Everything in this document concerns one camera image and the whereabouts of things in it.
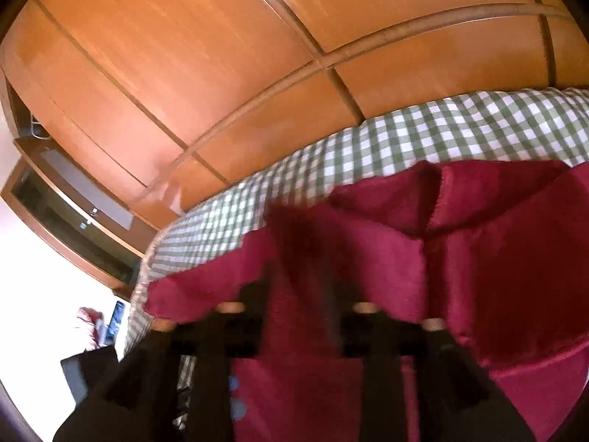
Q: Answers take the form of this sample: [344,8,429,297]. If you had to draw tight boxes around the wooden glass door cabinet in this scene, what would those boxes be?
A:
[1,157,144,288]

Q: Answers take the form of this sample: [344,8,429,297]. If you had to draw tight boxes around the dark red cloth garment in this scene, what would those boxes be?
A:
[145,159,589,442]

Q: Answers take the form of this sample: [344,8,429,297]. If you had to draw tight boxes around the green checkered bed sheet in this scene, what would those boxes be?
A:
[122,87,589,392]

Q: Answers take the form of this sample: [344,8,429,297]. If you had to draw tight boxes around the black flat object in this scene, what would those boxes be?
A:
[61,344,121,408]

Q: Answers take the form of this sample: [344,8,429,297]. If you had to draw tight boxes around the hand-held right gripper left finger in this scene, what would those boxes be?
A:
[53,280,273,442]

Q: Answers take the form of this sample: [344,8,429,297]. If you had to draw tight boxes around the wooden wardrobe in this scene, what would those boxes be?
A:
[0,0,589,231]

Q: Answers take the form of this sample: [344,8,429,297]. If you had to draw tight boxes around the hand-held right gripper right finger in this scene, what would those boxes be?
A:
[322,281,537,442]

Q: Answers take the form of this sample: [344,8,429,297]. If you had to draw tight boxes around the red and white cloth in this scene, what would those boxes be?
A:
[75,306,107,351]

